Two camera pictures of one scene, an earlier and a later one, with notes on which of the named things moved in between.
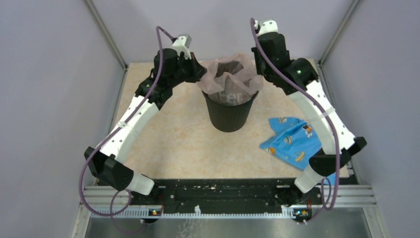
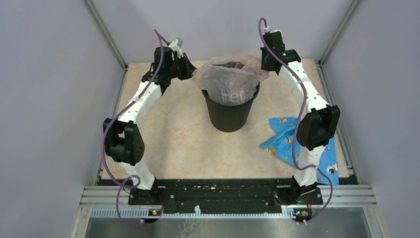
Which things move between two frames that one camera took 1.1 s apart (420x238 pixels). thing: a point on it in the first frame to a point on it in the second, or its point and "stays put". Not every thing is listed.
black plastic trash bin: (229, 118) stays put
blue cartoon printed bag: (295, 142) stays put
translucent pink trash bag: (230, 80) stays put
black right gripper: (258, 70) to (264, 66)
